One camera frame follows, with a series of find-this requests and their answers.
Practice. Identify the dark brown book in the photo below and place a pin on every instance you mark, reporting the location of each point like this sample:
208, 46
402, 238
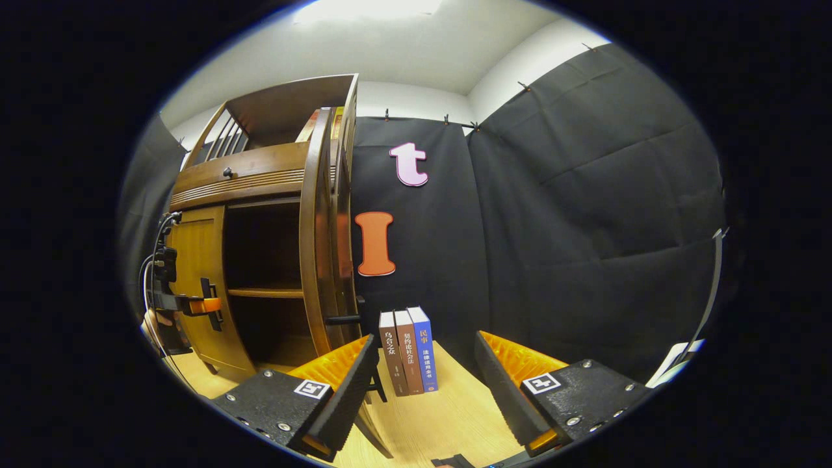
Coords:
392, 357

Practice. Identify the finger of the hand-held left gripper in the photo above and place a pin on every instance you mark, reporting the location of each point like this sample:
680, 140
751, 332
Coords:
207, 305

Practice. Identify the black backdrop cloth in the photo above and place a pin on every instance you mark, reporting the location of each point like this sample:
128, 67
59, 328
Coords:
585, 227

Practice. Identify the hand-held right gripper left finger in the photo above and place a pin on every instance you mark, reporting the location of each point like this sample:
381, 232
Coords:
348, 403

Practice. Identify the wooden shoe cabinet door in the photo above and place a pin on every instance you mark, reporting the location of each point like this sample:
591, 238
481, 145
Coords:
315, 260
201, 247

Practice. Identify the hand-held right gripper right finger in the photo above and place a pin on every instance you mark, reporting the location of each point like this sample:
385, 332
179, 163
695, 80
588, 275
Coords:
507, 396

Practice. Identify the wooden double-door shoe cabinet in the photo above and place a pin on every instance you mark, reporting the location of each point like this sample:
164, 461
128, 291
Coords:
279, 107

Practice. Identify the blue book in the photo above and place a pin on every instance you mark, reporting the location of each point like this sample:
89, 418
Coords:
424, 351

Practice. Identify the tan book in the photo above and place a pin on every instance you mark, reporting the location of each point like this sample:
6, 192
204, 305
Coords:
309, 127

